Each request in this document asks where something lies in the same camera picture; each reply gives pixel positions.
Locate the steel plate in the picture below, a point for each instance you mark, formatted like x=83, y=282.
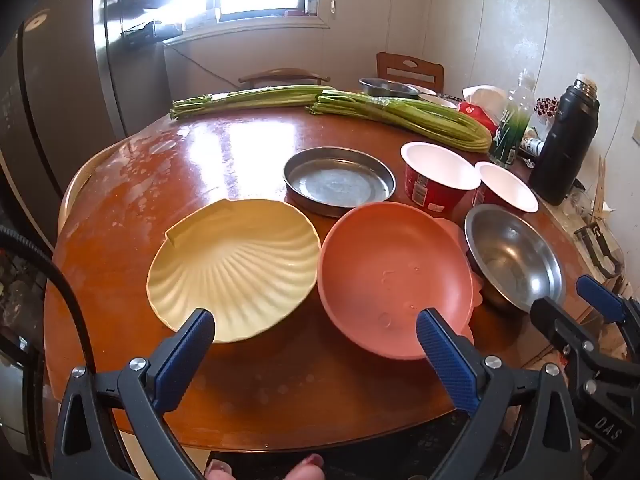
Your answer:
x=340, y=185

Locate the white plate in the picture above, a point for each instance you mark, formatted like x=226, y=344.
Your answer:
x=440, y=100

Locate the wooden chair with curved back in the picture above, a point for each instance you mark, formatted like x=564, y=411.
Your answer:
x=285, y=74

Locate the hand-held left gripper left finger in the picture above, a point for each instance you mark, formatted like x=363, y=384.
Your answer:
x=185, y=355

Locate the light wooden chair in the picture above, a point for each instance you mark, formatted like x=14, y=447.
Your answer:
x=66, y=194

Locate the steel bowl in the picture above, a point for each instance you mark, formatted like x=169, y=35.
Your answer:
x=515, y=255

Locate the black thermos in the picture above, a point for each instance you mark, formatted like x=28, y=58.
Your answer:
x=565, y=150

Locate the wooden chair with slotted back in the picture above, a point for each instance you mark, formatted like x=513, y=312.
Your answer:
x=390, y=67

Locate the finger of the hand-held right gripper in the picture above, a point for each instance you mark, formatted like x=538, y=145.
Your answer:
x=555, y=320
x=600, y=300

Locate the small red paper bowl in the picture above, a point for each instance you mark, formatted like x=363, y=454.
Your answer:
x=505, y=185

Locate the steel basin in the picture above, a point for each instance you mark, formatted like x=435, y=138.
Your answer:
x=387, y=87

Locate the pink plastic plate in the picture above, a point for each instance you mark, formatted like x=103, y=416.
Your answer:
x=390, y=270

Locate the glass jar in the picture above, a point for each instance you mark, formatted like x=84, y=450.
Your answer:
x=580, y=202

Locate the yellow shell-shaped plate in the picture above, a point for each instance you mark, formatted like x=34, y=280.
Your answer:
x=235, y=270

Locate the wall socket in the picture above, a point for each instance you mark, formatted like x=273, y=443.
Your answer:
x=637, y=132

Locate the large red paper bowl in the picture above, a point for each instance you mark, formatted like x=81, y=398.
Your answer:
x=440, y=165

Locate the loose celery bundle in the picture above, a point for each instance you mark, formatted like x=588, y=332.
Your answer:
x=250, y=97

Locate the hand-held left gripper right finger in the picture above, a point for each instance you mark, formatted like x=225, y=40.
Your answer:
x=445, y=355

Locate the wrapped celery bundle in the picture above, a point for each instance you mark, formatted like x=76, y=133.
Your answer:
x=425, y=120

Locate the clear plastic bottle green label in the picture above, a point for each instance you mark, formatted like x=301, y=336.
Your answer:
x=510, y=130

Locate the small white bottle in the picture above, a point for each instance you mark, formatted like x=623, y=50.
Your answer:
x=532, y=147

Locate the dark red spotted bag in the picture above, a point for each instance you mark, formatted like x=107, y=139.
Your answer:
x=546, y=107

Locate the steel refrigerator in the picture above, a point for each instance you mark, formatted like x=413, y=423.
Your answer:
x=60, y=85

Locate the shallow steel dish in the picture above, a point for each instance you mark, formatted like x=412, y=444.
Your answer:
x=425, y=90

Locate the black metal clamp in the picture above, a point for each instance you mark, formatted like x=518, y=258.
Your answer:
x=592, y=247

